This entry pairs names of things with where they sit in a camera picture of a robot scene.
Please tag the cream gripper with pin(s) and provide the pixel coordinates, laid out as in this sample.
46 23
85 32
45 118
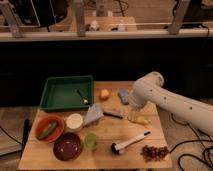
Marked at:
133 115

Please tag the black eraser marker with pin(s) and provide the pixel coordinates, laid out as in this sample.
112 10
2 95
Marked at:
112 115

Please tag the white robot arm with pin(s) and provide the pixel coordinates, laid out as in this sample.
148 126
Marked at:
150 88

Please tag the green plastic cup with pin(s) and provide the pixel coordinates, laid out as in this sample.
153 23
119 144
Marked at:
91 141

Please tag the blue sponge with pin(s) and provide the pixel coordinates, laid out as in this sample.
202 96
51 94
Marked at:
123 95

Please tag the small apple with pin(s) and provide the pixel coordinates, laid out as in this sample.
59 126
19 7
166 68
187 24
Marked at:
104 94

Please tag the white black brush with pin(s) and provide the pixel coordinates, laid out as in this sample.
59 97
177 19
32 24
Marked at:
117 147

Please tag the grey folded cloth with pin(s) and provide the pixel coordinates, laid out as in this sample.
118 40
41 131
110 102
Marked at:
94 113

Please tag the bunch of dark grapes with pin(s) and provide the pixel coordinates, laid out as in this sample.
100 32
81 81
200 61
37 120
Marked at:
152 153

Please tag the metal spoon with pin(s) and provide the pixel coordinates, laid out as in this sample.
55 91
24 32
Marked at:
85 101

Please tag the green plastic tray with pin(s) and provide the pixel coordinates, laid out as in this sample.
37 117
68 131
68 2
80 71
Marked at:
59 93

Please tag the dark purple bowl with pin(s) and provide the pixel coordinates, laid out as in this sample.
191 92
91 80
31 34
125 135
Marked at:
68 147

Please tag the green cucumber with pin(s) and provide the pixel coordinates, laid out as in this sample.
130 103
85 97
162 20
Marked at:
46 133

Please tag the orange bowl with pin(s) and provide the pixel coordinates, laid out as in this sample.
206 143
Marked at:
43 125

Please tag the black device left edge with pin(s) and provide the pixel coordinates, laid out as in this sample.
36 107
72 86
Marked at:
26 130

